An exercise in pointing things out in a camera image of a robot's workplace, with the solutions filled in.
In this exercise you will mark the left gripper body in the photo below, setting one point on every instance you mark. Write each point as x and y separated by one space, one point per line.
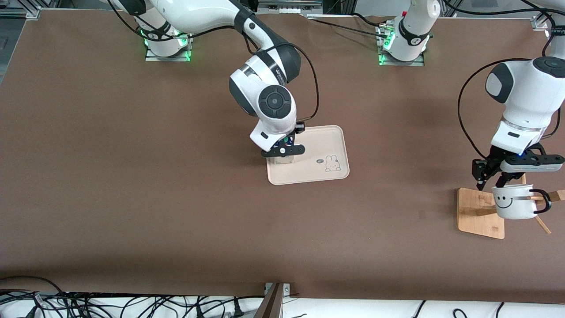
493 164

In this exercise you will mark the blue white milk carton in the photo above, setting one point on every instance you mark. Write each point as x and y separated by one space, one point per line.
284 160

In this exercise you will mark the white smiley face cup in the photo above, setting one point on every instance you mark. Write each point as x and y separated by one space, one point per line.
514 206

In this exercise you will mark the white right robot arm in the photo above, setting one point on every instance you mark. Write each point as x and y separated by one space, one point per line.
273 101

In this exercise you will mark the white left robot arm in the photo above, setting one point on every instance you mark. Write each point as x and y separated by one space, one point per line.
525 92

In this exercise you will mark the cream rabbit print tray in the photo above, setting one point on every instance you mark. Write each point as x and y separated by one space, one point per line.
318 141

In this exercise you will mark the wooden mug stand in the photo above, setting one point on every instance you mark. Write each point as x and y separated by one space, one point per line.
479 216

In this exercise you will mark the brown table cover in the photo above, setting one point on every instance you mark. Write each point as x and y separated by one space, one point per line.
220 229

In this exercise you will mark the grey power strip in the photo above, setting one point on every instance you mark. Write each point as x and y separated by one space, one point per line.
289 6

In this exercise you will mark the aluminium profile beam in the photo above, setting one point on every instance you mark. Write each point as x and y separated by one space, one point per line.
270 304

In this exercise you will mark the aluminium frame corner profile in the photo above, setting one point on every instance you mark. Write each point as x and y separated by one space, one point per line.
540 20

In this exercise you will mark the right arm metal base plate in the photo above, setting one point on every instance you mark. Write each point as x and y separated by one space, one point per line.
167 58

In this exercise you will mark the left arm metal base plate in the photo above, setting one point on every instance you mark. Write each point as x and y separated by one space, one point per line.
401 63

